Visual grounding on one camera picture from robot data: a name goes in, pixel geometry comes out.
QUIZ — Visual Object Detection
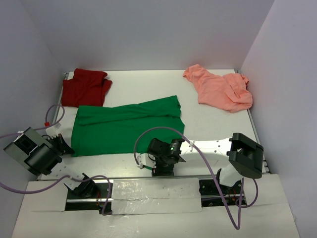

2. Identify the silver tape sheet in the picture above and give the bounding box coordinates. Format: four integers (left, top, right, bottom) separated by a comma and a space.
111, 178, 202, 215

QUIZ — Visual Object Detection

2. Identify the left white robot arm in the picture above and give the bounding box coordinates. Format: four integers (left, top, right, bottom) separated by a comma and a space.
3, 127, 98, 198

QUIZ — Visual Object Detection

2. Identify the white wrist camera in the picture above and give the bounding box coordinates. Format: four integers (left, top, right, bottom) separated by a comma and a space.
45, 122, 61, 137
137, 153, 156, 170

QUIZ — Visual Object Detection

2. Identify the salmon pink t shirt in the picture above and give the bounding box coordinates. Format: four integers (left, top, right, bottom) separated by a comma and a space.
183, 64, 253, 113

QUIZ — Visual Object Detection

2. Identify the red t shirt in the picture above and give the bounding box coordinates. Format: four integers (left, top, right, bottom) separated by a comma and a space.
61, 68, 112, 108

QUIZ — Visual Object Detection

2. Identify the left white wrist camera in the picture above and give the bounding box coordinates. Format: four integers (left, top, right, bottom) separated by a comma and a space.
45, 122, 61, 137

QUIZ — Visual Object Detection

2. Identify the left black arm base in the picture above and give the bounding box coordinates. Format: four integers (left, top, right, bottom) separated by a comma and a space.
65, 180, 112, 215

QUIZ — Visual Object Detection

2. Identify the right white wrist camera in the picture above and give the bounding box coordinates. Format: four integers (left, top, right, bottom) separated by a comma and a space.
137, 153, 156, 170

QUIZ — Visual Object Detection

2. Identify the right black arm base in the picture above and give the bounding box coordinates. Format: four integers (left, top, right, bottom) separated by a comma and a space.
199, 178, 241, 207

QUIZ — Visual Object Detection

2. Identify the green t shirt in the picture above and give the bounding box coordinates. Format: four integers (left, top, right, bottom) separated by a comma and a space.
71, 96, 185, 157

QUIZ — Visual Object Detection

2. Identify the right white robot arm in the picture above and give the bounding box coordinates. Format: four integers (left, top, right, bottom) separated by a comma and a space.
138, 133, 264, 194

